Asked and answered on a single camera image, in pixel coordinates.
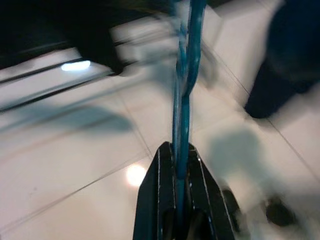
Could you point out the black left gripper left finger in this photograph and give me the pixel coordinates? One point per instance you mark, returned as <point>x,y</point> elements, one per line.
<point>155,200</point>

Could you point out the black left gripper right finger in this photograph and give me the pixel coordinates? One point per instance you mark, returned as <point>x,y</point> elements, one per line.
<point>207,205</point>

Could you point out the blue plastic hanger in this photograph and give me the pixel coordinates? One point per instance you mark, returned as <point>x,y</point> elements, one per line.
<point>183,125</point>

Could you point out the black metal clothes rack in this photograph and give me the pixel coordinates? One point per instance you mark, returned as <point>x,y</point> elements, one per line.
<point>60,91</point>

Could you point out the black printed t-shirt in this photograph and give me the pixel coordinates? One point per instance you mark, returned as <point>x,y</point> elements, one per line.
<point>105,55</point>

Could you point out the navy printed t-shirt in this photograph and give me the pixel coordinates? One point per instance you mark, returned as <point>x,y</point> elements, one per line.
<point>287,50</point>

